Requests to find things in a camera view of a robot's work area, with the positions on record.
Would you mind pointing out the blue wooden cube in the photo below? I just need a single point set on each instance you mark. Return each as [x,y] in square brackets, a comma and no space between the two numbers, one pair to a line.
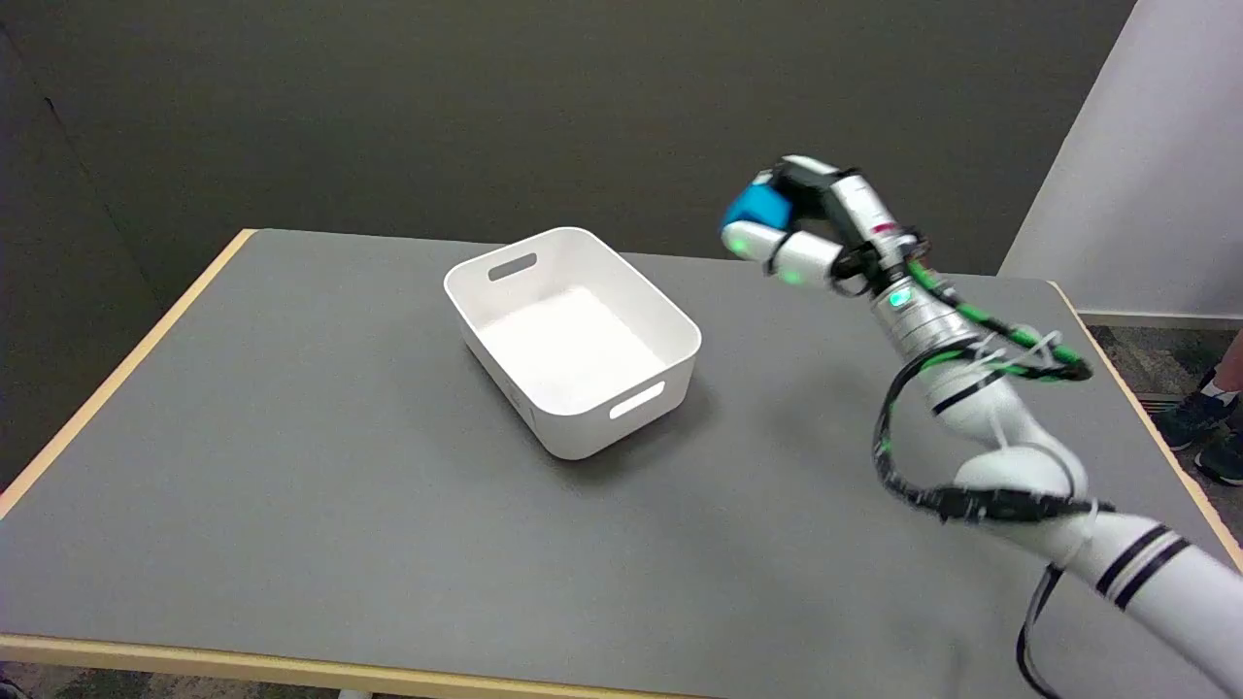
[758,205]

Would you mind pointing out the white plastic box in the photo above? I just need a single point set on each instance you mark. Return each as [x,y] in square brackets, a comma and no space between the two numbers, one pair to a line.
[573,335]

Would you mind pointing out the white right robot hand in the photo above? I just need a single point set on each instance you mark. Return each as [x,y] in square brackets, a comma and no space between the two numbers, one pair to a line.
[855,209]

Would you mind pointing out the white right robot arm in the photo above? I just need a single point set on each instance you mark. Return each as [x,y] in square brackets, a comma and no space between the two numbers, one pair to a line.
[1029,466]

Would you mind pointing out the dark sneaker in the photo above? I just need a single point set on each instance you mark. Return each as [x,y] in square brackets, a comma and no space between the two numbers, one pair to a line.
[1222,456]
[1192,416]

